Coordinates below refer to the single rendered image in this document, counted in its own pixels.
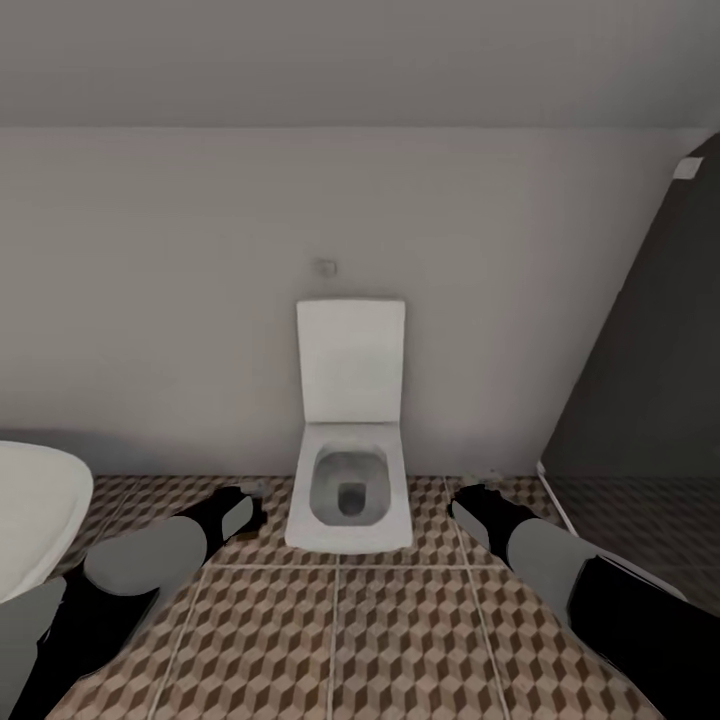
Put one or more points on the mousetrap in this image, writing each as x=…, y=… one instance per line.
x=253, y=534

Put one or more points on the hook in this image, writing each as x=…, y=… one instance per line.
x=324, y=268

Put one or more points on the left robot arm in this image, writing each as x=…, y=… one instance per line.
x=70, y=627

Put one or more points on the door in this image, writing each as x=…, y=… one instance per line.
x=635, y=460

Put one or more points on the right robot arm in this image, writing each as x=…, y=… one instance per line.
x=640, y=628

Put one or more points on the toilet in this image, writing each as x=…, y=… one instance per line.
x=350, y=494

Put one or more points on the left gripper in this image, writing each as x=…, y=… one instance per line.
x=257, y=520

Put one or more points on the bathtub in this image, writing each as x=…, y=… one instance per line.
x=44, y=497

